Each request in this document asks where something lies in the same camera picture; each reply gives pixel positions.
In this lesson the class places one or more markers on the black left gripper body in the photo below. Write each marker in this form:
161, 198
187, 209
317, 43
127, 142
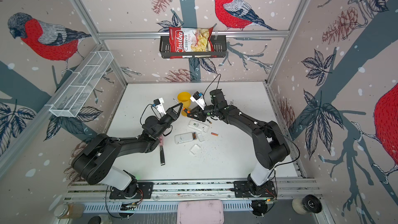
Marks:
165, 122

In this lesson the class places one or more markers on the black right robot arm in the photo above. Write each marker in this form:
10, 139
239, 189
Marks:
270, 146

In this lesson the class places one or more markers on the white air conditioner remote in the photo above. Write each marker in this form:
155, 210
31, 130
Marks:
199, 126

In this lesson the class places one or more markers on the yellow plastic goblet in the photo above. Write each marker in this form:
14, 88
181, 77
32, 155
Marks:
183, 96

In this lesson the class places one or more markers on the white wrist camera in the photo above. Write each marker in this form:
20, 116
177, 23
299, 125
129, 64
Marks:
198, 99
158, 104

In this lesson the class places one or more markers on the red cassava chips bag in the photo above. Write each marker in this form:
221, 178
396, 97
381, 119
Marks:
184, 40

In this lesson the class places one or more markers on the pink handled knife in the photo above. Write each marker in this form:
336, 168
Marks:
162, 156

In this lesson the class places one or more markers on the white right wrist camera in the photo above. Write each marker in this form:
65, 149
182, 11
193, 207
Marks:
198, 99

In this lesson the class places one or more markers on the white tape roll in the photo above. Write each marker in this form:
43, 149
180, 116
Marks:
307, 204

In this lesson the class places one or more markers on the white battery cover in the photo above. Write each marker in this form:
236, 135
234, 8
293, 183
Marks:
195, 149

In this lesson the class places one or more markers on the glass jar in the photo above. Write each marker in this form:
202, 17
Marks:
69, 211

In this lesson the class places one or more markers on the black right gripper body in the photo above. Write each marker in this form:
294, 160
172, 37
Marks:
210, 111

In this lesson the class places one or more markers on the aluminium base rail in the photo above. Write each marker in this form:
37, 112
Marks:
185, 190

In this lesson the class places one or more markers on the small remote battery cover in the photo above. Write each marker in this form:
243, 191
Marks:
200, 137

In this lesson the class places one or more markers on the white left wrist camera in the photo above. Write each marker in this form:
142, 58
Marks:
158, 104

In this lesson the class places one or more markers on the pink tray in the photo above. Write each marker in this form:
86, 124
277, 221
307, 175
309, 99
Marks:
200, 212

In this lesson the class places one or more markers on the orange handled screwdriver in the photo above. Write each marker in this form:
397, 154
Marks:
185, 106

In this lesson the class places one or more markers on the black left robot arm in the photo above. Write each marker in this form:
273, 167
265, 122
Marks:
95, 164

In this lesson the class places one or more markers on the black wall basket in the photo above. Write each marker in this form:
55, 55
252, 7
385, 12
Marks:
213, 47

